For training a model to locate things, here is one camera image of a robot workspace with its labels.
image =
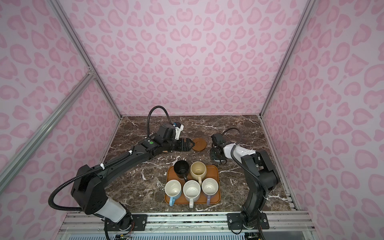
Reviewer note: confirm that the black mug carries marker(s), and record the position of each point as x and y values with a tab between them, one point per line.
182	170

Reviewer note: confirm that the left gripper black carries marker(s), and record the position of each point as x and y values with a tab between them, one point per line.
188	147

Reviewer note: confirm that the aluminium front rail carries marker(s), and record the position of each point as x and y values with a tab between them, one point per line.
285	225

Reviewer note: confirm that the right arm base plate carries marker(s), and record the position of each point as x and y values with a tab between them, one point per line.
239	221

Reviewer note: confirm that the brown coaster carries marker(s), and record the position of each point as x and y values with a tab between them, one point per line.
200	144

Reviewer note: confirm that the white mug blue handle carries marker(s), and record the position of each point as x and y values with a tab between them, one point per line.
173	190

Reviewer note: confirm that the right corner aluminium post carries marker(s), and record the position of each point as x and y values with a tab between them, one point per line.
297	34

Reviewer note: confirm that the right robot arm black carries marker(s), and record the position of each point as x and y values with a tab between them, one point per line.
260	174

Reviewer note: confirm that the left corner aluminium post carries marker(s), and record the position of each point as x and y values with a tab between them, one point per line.
79	46

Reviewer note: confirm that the corner aluminium post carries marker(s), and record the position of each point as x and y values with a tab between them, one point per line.
297	34
79	46

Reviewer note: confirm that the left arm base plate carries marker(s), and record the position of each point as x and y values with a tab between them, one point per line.
135	222

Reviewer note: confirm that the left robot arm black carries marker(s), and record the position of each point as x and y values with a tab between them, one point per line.
88	186

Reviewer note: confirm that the white mug purple handle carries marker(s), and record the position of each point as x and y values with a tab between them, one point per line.
210	188

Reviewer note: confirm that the cream yellow mug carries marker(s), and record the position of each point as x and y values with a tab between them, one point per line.
198	172

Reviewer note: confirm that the left diagonal aluminium strut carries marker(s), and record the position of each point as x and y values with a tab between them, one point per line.
19	160

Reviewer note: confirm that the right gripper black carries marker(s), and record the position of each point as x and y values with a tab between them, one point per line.
212	150

